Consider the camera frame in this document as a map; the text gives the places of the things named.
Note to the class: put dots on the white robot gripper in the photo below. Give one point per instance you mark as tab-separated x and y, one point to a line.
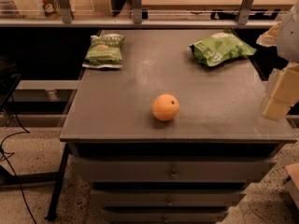
290	36

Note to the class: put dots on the orange fruit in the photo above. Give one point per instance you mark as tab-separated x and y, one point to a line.
165	107

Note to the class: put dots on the green snack bag right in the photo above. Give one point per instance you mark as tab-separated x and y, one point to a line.
219	48

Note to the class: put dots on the green chip bag left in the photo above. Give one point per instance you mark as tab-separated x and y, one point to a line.
104	52

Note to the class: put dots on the grey metal railing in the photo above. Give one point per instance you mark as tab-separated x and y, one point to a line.
143	13

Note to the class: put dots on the black table leg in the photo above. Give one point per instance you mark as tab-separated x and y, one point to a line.
51	215

